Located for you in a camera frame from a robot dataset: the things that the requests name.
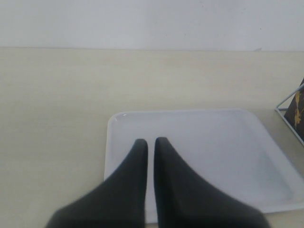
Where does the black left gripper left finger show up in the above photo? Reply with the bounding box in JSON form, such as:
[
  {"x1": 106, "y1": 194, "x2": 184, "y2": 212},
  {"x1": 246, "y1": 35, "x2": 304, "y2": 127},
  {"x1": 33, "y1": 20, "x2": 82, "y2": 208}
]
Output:
[{"x1": 46, "y1": 139, "x2": 148, "y2": 228}]

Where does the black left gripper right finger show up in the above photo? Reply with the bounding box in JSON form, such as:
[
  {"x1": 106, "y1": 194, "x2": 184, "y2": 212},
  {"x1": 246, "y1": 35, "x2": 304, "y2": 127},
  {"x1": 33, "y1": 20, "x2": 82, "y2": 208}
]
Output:
[{"x1": 153, "y1": 137, "x2": 270, "y2": 228}]

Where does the white wire book rack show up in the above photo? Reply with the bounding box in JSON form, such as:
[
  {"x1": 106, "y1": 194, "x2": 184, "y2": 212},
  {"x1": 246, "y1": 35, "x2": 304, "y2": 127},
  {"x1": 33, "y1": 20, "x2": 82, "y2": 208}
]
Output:
[{"x1": 275, "y1": 80, "x2": 304, "y2": 145}]

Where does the dark brown thin book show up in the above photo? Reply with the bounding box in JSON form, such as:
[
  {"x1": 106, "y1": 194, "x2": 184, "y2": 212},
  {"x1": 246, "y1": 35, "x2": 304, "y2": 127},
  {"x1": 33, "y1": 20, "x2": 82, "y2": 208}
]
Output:
[{"x1": 284, "y1": 80, "x2": 304, "y2": 141}]

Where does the white plastic tray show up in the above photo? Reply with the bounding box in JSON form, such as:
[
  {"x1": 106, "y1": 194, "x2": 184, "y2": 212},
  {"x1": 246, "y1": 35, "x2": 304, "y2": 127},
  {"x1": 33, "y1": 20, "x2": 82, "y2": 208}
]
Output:
[{"x1": 104, "y1": 109, "x2": 304, "y2": 224}]

